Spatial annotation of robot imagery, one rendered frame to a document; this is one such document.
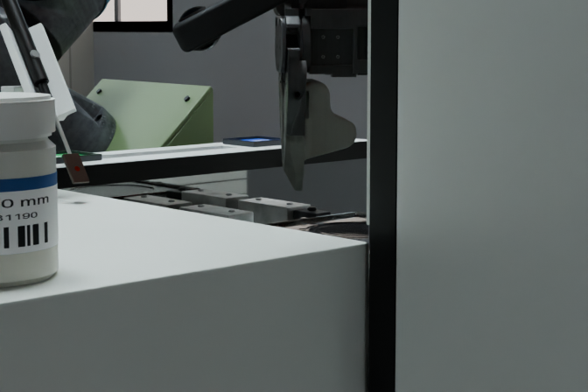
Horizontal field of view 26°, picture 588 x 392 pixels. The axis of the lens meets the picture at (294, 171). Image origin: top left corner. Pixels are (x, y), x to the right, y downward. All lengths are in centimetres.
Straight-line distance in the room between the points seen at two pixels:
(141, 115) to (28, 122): 102
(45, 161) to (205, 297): 12
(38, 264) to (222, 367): 12
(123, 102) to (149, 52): 420
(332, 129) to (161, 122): 59
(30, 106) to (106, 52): 564
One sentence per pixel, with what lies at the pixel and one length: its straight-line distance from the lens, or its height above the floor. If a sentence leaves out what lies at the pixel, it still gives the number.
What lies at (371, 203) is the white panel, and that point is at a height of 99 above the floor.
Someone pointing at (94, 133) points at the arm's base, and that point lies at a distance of 165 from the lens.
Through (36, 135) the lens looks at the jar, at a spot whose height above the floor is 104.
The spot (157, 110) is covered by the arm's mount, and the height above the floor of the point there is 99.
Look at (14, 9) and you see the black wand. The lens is 102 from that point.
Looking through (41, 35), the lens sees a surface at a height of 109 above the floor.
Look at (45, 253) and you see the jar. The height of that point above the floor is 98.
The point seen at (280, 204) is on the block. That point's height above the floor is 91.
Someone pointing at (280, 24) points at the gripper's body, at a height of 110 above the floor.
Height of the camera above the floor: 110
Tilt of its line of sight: 6 degrees down
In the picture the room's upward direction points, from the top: straight up
